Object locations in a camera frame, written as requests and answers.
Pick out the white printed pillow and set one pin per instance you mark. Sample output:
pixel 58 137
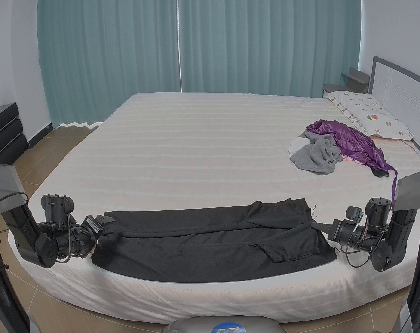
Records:
pixel 369 113

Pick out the small dark grey garment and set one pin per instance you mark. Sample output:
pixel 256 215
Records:
pixel 380 173

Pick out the black T-shirt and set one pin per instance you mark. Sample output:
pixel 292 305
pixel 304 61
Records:
pixel 203 245

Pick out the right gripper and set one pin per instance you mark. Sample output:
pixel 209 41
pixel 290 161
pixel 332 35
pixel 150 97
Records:
pixel 340 232

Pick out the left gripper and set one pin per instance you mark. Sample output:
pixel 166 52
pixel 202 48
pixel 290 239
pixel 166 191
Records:
pixel 92 226

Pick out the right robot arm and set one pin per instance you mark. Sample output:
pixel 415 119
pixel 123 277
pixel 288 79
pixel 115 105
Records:
pixel 400 231

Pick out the bed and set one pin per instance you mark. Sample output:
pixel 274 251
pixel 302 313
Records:
pixel 196 144

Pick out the blue-green curtain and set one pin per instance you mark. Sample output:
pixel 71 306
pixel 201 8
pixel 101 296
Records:
pixel 109 47
pixel 265 36

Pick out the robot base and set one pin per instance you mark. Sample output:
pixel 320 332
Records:
pixel 196 326

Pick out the black dressing table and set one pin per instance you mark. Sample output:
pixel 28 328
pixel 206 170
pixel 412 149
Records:
pixel 5 137

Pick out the grey knit garment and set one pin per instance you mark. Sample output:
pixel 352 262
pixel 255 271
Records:
pixel 317 158

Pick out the grey bedside table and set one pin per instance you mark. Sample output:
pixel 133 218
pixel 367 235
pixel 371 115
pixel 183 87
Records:
pixel 352 80

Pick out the pink garment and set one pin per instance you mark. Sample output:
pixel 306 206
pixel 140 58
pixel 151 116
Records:
pixel 352 160

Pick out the purple satin garment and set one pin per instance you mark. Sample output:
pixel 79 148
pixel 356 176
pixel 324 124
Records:
pixel 355 140

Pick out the white garment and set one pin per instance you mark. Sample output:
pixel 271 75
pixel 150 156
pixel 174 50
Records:
pixel 298 146

